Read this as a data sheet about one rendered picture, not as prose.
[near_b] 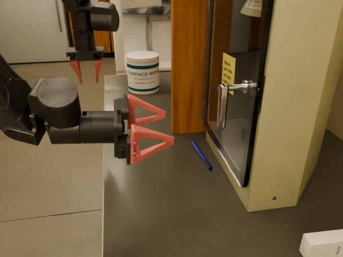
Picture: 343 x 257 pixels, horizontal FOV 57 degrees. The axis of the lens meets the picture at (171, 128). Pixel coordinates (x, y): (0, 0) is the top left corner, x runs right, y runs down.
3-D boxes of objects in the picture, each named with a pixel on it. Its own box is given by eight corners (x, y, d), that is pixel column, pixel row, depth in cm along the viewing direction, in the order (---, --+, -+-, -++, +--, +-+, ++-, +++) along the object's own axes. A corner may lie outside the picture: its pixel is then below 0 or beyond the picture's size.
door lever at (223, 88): (244, 129, 61) (239, 123, 63) (249, 82, 57) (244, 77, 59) (217, 131, 60) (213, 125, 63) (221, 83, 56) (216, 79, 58)
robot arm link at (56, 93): (29, 99, 58) (6, 137, 53) (12, 54, 49) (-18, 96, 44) (92, 116, 58) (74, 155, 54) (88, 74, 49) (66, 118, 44)
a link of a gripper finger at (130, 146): (170, 109, 56) (117, 109, 54) (177, 130, 50) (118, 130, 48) (167, 142, 59) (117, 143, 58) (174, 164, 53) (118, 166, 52)
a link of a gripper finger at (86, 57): (104, 85, 92) (101, 53, 87) (79, 86, 90) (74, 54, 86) (104, 78, 98) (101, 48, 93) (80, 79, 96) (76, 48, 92)
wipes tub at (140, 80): (156, 83, 139) (156, 49, 132) (161, 94, 128) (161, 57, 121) (127, 85, 137) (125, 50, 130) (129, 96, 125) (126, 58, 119)
